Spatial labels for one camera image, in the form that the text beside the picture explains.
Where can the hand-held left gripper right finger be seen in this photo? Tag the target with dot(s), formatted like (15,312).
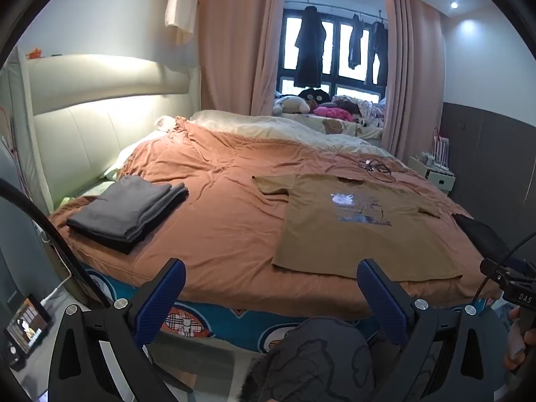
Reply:
(383,301)

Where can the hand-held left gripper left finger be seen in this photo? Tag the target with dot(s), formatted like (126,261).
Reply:
(161,297)

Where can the brown printed t-shirt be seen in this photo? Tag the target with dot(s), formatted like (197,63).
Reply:
(356,238)

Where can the person's right hand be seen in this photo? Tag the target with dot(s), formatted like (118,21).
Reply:
(516,343)

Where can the blue printed bed sheet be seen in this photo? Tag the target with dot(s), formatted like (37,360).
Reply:
(209,322)

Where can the black cloth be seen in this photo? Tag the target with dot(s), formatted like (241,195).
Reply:
(481,236)

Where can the folded black garment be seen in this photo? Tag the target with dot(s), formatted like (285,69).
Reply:
(122,246)

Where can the person's leg in patterned pants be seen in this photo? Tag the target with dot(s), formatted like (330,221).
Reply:
(310,364)

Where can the orange blanket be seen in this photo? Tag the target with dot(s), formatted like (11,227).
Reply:
(217,217)

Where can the folded grey garment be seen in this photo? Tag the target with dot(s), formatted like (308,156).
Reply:
(125,205)

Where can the white bedside cabinet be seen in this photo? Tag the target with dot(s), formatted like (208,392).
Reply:
(437,180)

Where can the smartphone with lit screen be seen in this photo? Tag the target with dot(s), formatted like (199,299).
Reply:
(27,331)

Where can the white pillow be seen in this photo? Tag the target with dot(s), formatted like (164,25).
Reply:
(125,155)

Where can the white desktop rack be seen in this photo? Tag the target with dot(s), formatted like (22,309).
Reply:
(440,153)

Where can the bear print cream bedding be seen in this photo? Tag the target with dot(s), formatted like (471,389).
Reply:
(335,127)

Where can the cream padded headboard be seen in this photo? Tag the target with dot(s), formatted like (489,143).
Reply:
(83,134)

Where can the pink cloth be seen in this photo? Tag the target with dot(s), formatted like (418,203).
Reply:
(333,113)

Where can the white plush toy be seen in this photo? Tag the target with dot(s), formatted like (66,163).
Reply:
(291,104)

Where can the black bear plush toy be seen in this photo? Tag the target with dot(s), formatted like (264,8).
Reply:
(315,94)

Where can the pink curtain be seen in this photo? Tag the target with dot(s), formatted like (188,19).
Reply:
(412,71)
(238,42)

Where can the hanging dark garment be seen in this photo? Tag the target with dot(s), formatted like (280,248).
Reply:
(356,42)
(379,50)

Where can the hanging black coat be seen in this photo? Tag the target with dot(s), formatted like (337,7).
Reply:
(309,46)

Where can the hanging white garment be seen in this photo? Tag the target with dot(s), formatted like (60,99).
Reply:
(182,0)

